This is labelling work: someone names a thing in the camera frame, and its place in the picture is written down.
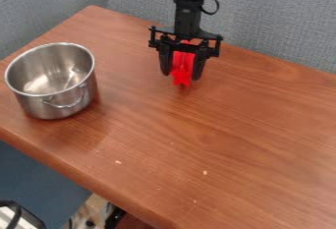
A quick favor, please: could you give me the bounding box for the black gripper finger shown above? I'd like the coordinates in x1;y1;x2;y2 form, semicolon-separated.
192;50;210;81
159;35;174;76

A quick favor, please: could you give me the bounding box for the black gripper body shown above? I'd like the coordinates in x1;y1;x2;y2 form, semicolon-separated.
148;0;223;58

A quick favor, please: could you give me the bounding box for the red star-shaped block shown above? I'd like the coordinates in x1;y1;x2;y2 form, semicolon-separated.
171;51;196;86

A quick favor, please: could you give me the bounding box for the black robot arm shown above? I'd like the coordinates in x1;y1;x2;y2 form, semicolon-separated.
148;0;223;86

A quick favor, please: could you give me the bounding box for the stainless steel pot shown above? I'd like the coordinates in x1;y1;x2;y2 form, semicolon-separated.
4;42;98;120

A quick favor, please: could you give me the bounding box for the white striped object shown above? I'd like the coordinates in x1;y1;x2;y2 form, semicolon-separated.
0;206;39;229

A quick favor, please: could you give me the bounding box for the clutter under table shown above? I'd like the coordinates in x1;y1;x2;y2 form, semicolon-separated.
63;193;155;229

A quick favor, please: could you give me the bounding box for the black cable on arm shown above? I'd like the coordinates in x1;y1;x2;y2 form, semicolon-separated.
202;0;220;16

